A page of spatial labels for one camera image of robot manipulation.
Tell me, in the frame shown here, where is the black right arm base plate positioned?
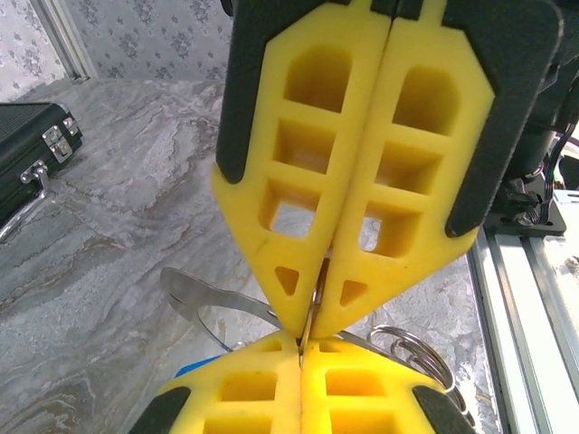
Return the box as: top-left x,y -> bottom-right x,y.
492,178 -> 569,235

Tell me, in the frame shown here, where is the aluminium mounting rail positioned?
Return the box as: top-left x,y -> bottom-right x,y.
468,189 -> 579,434

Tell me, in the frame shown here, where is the black case with metal latches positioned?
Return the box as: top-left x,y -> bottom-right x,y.
0,101 -> 85,245

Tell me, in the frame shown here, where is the aluminium frame post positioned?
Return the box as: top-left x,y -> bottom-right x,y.
31,0 -> 99,83

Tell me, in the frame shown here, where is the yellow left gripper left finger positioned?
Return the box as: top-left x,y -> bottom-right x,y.
128,331 -> 303,434

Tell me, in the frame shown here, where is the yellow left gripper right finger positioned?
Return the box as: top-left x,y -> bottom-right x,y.
301,336 -> 476,434

